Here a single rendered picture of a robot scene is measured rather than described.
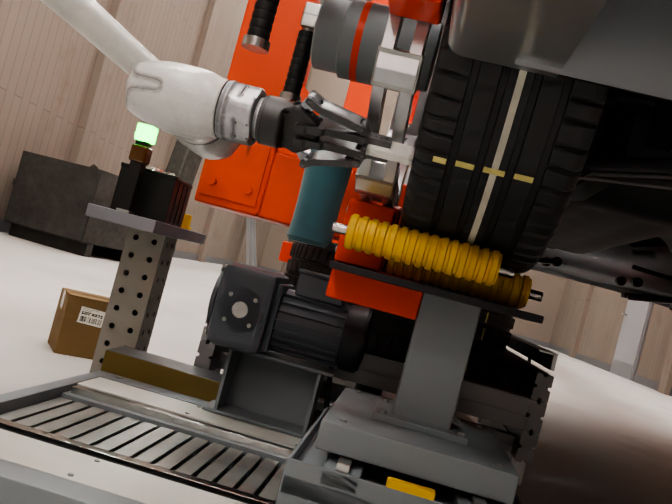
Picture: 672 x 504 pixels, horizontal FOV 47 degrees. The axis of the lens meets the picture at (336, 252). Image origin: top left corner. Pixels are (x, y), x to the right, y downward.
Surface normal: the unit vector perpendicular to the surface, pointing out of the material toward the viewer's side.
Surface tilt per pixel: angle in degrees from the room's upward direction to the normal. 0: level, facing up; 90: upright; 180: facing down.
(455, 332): 90
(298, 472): 90
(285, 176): 90
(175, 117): 129
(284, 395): 90
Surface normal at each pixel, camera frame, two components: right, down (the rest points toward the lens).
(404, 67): -0.10, -0.05
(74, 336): 0.45, 0.10
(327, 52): -0.25, 0.60
